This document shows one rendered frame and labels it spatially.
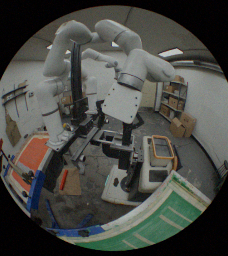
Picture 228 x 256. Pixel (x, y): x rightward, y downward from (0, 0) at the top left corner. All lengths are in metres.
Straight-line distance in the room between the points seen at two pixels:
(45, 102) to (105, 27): 0.35
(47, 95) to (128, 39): 0.34
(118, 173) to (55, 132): 1.03
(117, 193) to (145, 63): 1.17
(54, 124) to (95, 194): 1.24
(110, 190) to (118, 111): 1.03
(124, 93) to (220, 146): 3.10
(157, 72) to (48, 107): 0.41
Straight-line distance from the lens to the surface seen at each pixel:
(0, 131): 2.77
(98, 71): 3.77
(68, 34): 0.36
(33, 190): 0.58
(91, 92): 0.71
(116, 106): 0.24
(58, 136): 0.42
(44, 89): 0.37
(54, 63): 0.37
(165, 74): 0.25
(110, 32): 0.31
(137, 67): 0.24
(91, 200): 1.44
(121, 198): 1.13
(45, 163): 0.64
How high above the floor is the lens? 1.39
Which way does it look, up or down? 31 degrees down
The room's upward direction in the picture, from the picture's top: straight up
